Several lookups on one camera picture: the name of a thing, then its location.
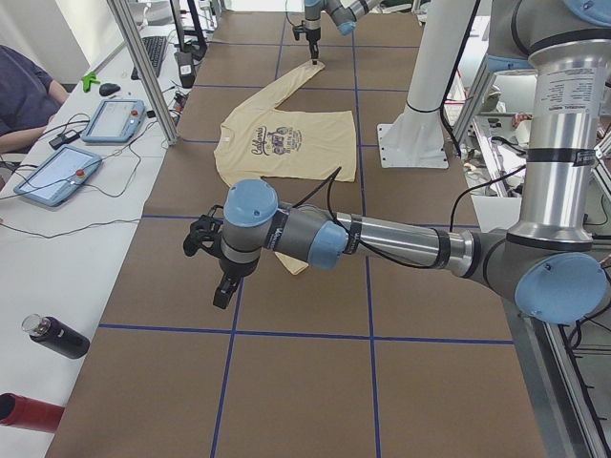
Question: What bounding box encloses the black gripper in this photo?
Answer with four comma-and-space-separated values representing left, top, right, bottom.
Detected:
182, 215, 242, 309
292, 19, 321, 65

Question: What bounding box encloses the black water bottle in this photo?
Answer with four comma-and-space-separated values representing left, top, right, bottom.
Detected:
21, 314, 90, 360

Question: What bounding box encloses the blue teach pendant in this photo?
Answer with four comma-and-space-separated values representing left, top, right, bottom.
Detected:
80, 99, 146, 144
13, 145, 102, 207

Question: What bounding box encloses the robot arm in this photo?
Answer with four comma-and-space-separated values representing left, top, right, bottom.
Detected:
292, 0, 381, 65
183, 1, 610, 325

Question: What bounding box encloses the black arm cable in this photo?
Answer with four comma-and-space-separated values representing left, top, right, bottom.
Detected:
290, 166, 443, 268

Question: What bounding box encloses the seated person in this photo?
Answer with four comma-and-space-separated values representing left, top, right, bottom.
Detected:
1, 45, 69, 154

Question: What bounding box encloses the blue teach pendant far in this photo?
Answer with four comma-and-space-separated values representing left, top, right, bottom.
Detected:
80, 99, 146, 144

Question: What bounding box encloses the green plastic part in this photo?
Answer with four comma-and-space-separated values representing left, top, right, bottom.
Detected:
81, 72, 100, 93

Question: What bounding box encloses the red cylinder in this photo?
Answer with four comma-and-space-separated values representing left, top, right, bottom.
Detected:
1, 393, 65, 433

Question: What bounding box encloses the aluminium frame post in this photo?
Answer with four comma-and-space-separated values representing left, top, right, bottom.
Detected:
107, 0, 179, 146

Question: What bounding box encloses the blue teach pendant near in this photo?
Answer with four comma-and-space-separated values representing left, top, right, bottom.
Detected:
13, 145, 102, 207

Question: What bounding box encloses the black computer mouse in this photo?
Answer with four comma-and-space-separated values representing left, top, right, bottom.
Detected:
98, 83, 120, 96

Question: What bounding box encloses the cream long-sleeve printed shirt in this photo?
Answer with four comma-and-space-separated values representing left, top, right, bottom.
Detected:
213, 62, 357, 276

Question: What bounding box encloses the black keyboard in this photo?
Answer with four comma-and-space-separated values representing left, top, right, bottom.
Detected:
141, 36, 168, 77

